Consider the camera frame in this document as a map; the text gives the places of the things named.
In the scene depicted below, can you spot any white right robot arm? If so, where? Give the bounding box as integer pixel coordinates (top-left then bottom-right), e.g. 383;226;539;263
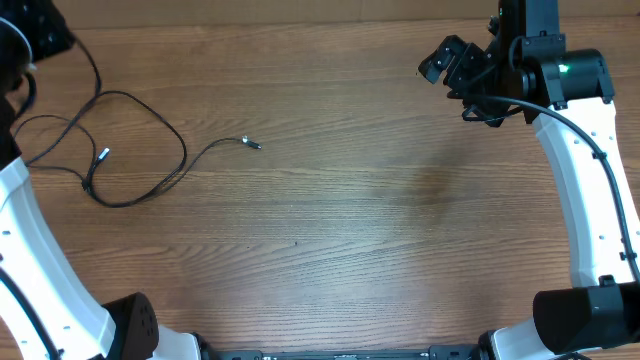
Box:
418;0;639;359

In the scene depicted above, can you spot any thin black cable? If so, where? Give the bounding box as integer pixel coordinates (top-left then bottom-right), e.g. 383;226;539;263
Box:
24;89;189;209

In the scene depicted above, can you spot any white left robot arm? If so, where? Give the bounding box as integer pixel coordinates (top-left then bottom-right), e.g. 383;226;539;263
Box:
1;1;216;360

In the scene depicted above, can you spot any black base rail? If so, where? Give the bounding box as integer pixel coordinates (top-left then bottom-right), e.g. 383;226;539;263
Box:
201;344;496;360

